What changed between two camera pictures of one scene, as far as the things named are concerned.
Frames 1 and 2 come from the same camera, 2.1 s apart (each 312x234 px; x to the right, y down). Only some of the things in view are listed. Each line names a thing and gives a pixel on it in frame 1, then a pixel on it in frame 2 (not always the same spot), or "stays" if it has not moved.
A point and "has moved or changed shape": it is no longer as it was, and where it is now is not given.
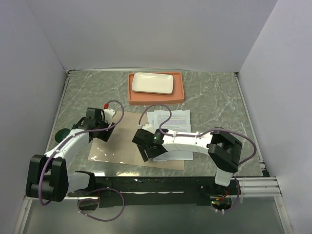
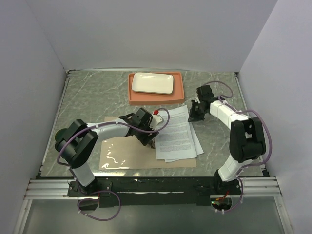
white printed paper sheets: x=180 y=121 stays
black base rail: x=130 y=191 stays
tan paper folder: x=120 y=148 has moved or changed shape
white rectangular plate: x=153 y=83 stays
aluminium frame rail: x=265 y=186 stays
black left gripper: x=105 y=134 to x=146 y=139
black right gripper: x=142 y=150 to x=193 y=117
